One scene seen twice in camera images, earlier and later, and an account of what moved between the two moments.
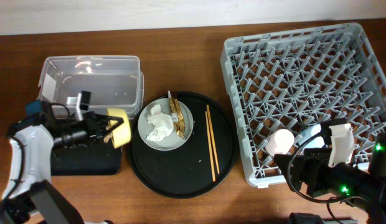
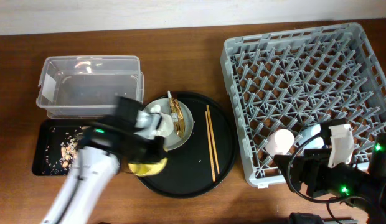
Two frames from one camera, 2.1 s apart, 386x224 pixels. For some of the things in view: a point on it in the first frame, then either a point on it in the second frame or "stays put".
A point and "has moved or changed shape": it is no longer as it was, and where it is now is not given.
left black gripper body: x=93 y=126 -> x=145 y=150
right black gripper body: x=319 y=180 stays put
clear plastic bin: x=102 y=82 stays put
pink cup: x=279 y=142 stays put
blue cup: x=317 y=142 stays put
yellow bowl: x=121 y=135 has moved or changed shape
